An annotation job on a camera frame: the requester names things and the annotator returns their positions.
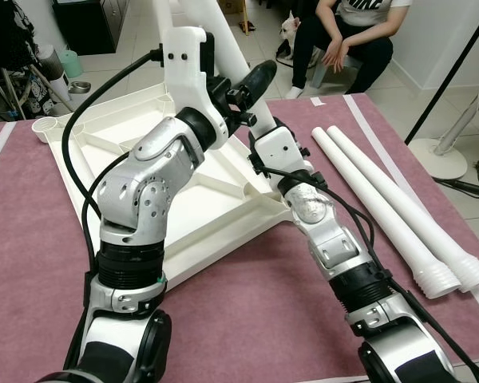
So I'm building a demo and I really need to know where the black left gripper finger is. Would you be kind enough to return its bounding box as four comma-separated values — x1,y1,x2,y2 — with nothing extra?
234,60,279,106

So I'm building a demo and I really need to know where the white plastic table leg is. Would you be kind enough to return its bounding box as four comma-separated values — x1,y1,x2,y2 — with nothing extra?
311,128,462,301
327,125,479,293
180,0,279,135
152,0,176,33

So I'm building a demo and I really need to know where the white plastic table top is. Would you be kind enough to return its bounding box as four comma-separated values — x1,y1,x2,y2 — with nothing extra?
32,84,293,290

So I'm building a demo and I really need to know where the small white dog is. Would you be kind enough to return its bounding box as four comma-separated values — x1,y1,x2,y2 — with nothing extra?
275,12,301,66

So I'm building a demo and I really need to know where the grey low stool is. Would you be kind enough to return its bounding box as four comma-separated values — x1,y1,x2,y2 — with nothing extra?
315,56,365,90

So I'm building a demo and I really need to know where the seated person in white shirt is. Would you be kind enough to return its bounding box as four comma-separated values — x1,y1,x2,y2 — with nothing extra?
291,0,416,98

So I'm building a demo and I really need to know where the metal pet bowl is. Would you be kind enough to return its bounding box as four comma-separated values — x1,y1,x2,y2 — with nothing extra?
68,81,93,96

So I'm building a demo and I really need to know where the black cabinet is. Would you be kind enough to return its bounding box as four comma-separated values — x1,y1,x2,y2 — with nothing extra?
52,0,129,56

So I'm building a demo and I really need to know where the pink table cloth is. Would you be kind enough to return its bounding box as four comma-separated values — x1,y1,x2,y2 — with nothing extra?
0,93,479,383

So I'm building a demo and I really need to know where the grey white canister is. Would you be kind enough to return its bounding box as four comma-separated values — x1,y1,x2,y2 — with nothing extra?
36,44,69,101

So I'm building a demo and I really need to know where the white standing fan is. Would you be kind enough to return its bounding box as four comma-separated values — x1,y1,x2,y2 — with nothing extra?
407,76,479,181

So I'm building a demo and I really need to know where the black slanted pole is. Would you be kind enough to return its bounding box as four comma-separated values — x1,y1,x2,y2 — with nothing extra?
403,8,479,145

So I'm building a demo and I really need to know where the black hair dryer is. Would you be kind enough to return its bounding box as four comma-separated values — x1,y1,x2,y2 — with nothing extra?
435,160,479,202

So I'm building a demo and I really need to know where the clothes rack with dark clothes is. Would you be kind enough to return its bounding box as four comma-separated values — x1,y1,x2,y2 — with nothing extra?
0,0,58,122

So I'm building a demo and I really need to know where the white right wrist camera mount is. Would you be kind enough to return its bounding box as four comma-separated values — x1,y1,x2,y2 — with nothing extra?
249,121,313,173

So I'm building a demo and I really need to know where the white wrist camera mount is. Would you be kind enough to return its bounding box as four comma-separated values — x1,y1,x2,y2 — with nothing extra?
160,26,229,149
249,121,313,173

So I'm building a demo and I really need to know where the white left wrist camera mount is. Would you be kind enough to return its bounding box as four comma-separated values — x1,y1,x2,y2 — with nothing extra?
160,26,229,149

